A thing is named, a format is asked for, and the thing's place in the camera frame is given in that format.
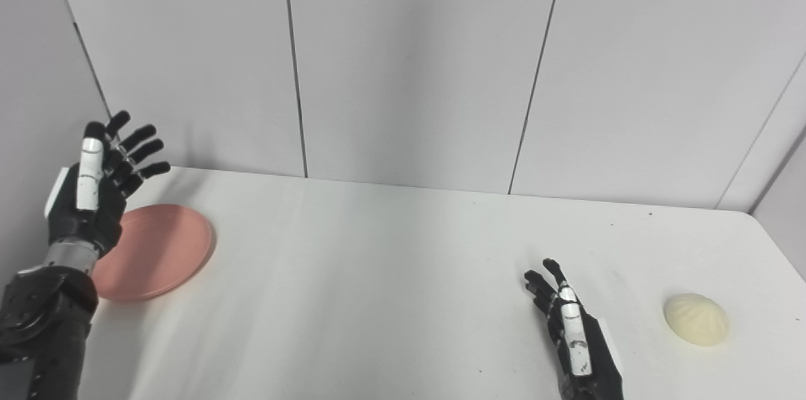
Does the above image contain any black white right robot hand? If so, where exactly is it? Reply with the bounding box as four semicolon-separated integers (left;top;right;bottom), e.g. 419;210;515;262
524;258;625;400

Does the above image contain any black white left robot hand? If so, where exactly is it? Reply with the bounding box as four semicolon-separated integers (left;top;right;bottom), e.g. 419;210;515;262
44;111;172;259

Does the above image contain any pink round plate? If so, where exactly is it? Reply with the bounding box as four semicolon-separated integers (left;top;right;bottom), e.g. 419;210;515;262
91;203;215;303

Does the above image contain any cream steamed bun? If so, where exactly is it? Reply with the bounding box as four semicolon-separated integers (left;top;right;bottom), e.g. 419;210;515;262
663;293;730;347

